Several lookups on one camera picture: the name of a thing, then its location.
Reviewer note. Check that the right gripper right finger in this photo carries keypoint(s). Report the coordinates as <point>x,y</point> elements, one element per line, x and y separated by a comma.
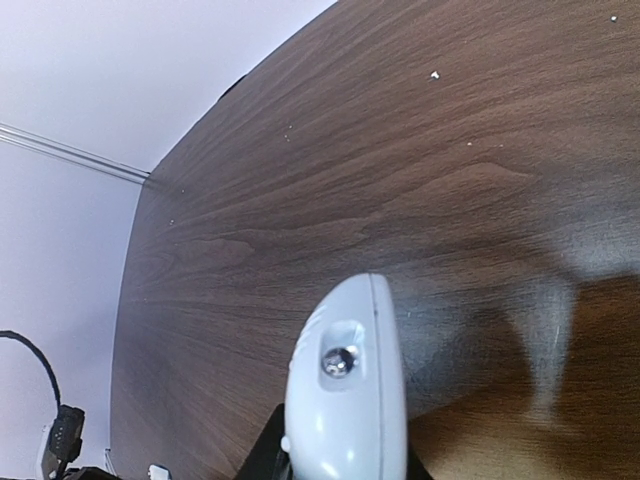
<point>415,468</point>

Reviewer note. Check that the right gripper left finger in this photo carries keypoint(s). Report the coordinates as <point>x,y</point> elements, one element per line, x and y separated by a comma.
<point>267,460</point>

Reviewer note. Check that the white remote control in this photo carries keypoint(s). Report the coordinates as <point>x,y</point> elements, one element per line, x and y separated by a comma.
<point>345,414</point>

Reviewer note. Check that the white battery cover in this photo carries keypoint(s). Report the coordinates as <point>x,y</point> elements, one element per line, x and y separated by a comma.
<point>157,472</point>

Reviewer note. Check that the left aluminium frame post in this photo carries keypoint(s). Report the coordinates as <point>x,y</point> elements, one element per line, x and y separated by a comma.
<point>72,155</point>

